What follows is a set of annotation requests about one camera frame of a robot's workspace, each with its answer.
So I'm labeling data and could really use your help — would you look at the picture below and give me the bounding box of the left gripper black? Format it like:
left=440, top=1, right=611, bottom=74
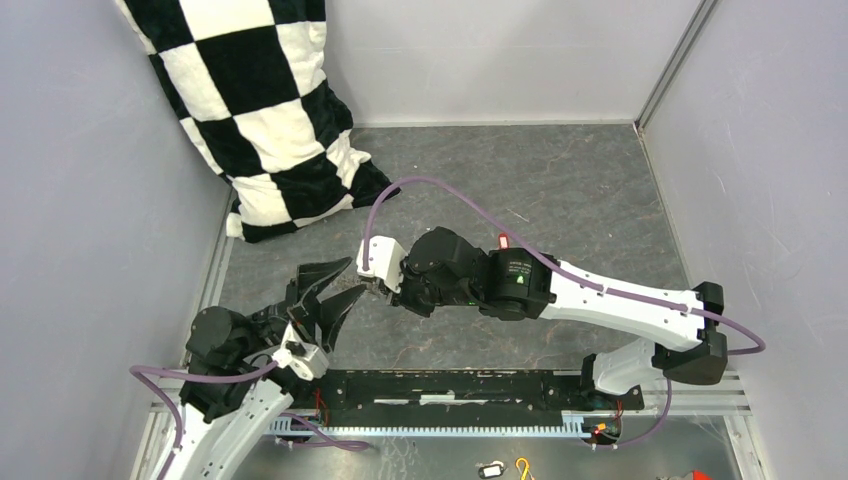
left=235, top=253, right=368, bottom=357

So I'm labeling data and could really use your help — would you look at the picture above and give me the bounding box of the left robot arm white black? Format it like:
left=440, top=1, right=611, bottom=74
left=130, top=257, right=366, bottom=479

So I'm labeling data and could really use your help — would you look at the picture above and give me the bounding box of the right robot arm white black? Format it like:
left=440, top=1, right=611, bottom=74
left=357, top=227, right=728, bottom=408

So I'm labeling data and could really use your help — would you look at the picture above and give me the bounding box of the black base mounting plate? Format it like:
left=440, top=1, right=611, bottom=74
left=293, top=370, right=645, bottom=427

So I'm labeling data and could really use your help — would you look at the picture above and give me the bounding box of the key with black tag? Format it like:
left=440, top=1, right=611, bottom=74
left=477, top=461, right=506, bottom=480

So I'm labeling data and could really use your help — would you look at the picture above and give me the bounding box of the orange carabiner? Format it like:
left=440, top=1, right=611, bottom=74
left=514, top=457, right=535, bottom=480

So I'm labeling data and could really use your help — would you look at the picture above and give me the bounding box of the black white checkered pillow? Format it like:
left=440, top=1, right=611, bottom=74
left=119, top=0, right=390, bottom=243

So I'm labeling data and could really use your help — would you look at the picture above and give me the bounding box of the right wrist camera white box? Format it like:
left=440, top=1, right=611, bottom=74
left=356, top=236, right=408, bottom=281

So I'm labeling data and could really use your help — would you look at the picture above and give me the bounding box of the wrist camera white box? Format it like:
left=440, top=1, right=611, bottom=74
left=271, top=324, right=329, bottom=381
left=356, top=236, right=408, bottom=281

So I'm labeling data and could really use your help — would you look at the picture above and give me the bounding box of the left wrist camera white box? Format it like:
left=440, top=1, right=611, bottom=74
left=271, top=324, right=329, bottom=381

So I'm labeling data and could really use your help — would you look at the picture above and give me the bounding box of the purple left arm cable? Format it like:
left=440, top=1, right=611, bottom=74
left=129, top=360, right=280, bottom=480

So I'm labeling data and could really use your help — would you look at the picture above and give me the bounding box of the white toothed cable duct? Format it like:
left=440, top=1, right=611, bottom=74
left=308, top=414, right=606, bottom=440

